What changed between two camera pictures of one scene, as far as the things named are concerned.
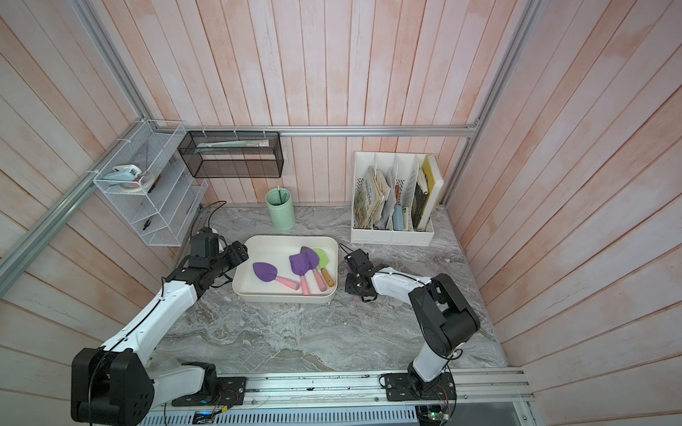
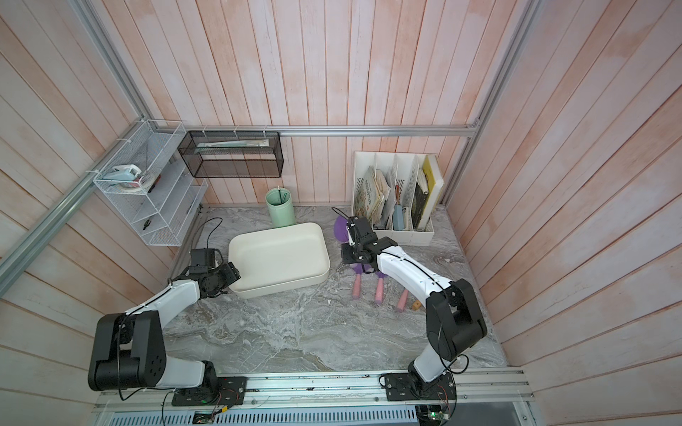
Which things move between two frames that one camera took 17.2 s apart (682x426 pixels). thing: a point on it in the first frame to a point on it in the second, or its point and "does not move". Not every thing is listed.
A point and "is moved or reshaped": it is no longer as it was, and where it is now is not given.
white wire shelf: [144, 181] does not move
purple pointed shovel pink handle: [313, 258] is moved or reshaped
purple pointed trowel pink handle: [267, 272] to [340, 229]
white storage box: [276, 250] is moved or reshaped
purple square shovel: [299, 264] is moved or reshaped
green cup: [281, 209] does not move
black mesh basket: [233, 154] does not move
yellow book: [434, 185] does not move
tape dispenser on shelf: [128, 177] does not move
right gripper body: [352, 285] to [352, 254]
